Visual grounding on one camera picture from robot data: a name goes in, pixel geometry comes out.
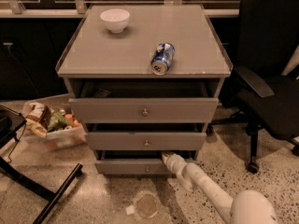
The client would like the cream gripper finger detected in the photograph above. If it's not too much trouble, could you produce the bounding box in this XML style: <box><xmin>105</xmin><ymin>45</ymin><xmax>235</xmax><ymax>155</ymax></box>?
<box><xmin>162</xmin><ymin>151</ymin><xmax>174</xmax><ymax>163</ymax></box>

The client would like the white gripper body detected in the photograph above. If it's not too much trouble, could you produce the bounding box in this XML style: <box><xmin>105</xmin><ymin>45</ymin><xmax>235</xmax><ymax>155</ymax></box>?
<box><xmin>165</xmin><ymin>153</ymin><xmax>187</xmax><ymax>175</ymax></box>

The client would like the grey bottom drawer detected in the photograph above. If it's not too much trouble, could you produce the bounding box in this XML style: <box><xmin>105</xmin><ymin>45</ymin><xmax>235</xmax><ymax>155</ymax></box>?
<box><xmin>93</xmin><ymin>149</ymin><xmax>199</xmax><ymax>175</ymax></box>

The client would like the grey drawer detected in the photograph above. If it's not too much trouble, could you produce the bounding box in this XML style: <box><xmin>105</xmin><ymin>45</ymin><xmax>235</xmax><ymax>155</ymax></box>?
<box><xmin>69</xmin><ymin>79</ymin><xmax>218</xmax><ymax>124</ymax></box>
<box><xmin>93</xmin><ymin>149</ymin><xmax>199</xmax><ymax>175</ymax></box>
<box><xmin>87</xmin><ymin>123</ymin><xmax>206</xmax><ymax>150</ymax></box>

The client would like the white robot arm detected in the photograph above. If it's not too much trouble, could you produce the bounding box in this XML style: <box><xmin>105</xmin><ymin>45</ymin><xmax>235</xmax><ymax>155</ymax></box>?
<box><xmin>162</xmin><ymin>151</ymin><xmax>278</xmax><ymax>224</ymax></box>

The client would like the grey middle drawer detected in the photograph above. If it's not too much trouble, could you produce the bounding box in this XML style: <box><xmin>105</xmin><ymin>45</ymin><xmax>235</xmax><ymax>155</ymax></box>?
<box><xmin>87</xmin><ymin>123</ymin><xmax>206</xmax><ymax>150</ymax></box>

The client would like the grey drawer cabinet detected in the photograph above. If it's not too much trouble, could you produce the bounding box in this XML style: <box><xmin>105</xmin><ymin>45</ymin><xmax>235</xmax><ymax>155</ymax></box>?
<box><xmin>58</xmin><ymin>5</ymin><xmax>231</xmax><ymax>161</ymax></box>

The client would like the dark object in top drawer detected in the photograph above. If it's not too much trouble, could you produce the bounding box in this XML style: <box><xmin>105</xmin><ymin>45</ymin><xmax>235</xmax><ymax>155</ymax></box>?
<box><xmin>93</xmin><ymin>89</ymin><xmax>110</xmax><ymax>98</ymax></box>

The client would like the grey top drawer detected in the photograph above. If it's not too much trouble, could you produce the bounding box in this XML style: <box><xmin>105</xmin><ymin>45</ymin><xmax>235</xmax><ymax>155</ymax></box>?
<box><xmin>69</xmin><ymin>79</ymin><xmax>218</xmax><ymax>124</ymax></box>

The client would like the small white paper scrap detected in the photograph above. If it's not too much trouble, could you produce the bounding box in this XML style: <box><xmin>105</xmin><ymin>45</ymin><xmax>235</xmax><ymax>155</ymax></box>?
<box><xmin>125</xmin><ymin>205</ymin><xmax>135</xmax><ymax>215</ymax></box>

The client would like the blue soda can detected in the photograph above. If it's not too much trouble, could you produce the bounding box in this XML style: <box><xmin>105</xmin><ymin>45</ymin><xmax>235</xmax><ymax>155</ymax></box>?
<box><xmin>150</xmin><ymin>43</ymin><xmax>175</xmax><ymax>76</ymax></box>

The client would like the clear plastic snack bin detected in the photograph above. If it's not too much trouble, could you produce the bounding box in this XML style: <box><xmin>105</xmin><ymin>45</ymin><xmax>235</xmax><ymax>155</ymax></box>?
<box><xmin>22</xmin><ymin>94</ymin><xmax>86</xmax><ymax>153</ymax></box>

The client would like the black office chair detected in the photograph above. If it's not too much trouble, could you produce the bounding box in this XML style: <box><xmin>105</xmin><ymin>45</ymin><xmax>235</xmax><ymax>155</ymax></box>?
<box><xmin>218</xmin><ymin>0</ymin><xmax>299</xmax><ymax>174</ymax></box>

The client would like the green snack bag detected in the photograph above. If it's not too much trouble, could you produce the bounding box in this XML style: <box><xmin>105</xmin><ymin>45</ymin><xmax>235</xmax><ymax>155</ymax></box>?
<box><xmin>48</xmin><ymin>112</ymin><xmax>66</xmax><ymax>132</ymax></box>

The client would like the chip bag in bin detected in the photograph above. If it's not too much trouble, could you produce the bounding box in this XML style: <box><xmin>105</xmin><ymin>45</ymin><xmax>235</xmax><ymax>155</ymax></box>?
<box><xmin>25</xmin><ymin>102</ymin><xmax>50</xmax><ymax>137</ymax></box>

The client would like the white ceramic bowl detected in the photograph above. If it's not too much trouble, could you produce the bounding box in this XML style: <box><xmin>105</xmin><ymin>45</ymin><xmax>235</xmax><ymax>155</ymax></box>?
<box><xmin>100</xmin><ymin>8</ymin><xmax>130</xmax><ymax>33</ymax></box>

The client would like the black stand with base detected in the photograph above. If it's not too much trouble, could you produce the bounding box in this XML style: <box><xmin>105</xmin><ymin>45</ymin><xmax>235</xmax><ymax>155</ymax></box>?
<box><xmin>0</xmin><ymin>105</ymin><xmax>83</xmax><ymax>224</ymax></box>

